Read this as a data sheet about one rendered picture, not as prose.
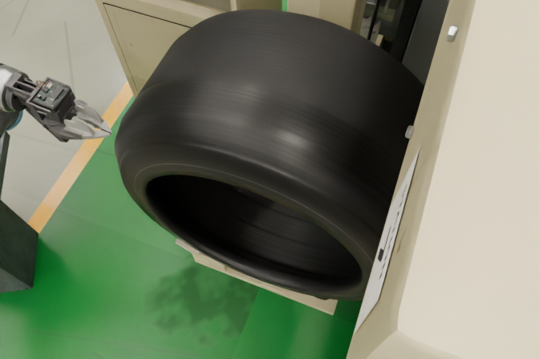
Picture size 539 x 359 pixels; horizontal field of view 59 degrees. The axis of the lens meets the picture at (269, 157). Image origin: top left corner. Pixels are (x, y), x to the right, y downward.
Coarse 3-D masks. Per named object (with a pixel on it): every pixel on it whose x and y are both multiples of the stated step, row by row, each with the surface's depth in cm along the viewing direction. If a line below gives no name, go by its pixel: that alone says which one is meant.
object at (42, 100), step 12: (12, 84) 94; (24, 84) 94; (36, 84) 96; (48, 84) 95; (12, 96) 96; (24, 96) 95; (36, 96) 94; (48, 96) 94; (60, 96) 94; (72, 96) 97; (12, 108) 98; (24, 108) 101; (36, 108) 94; (48, 108) 93; (60, 108) 96; (72, 108) 100; (48, 120) 97; (60, 120) 97
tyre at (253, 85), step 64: (192, 64) 70; (256, 64) 65; (320, 64) 66; (384, 64) 69; (128, 128) 73; (192, 128) 64; (256, 128) 60; (320, 128) 61; (384, 128) 65; (128, 192) 88; (192, 192) 108; (256, 192) 65; (320, 192) 61; (384, 192) 63; (256, 256) 108; (320, 256) 106
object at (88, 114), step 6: (78, 108) 98; (84, 108) 97; (90, 108) 96; (78, 114) 99; (84, 114) 99; (90, 114) 98; (96, 114) 97; (84, 120) 99; (90, 120) 99; (96, 120) 99; (102, 120) 99; (96, 126) 99; (102, 126) 99; (108, 126) 99
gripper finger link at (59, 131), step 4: (64, 124) 98; (52, 128) 98; (56, 128) 97; (60, 128) 97; (52, 132) 98; (56, 132) 97; (60, 132) 97; (64, 132) 97; (68, 132) 97; (72, 132) 97; (60, 136) 98; (64, 136) 98; (68, 136) 97; (72, 136) 98; (76, 136) 98; (80, 136) 97
